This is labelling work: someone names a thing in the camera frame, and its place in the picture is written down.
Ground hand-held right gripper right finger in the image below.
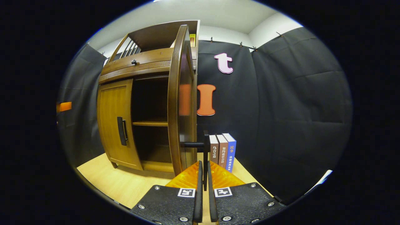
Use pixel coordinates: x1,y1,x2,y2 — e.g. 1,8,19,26
207,161,286,224

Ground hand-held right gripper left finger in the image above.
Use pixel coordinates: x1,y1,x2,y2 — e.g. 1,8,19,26
131,161,203,225

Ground wooden cabinet door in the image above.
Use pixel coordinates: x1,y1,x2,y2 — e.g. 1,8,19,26
97,78,143,171
167,24,210,192

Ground wooden double-door shoe cabinet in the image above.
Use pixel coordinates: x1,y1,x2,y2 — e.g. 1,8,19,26
97,20,200,179

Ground wooden inner cabinet shelf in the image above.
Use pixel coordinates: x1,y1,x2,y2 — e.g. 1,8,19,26
133,121,168,127

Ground reddish brown book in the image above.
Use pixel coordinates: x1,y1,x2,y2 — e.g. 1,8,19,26
216,134,229,169

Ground blue book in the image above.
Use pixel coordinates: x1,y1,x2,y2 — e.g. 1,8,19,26
222,133,237,173

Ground wooden drawer with black knob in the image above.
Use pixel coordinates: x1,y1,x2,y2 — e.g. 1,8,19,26
99,47,198,83

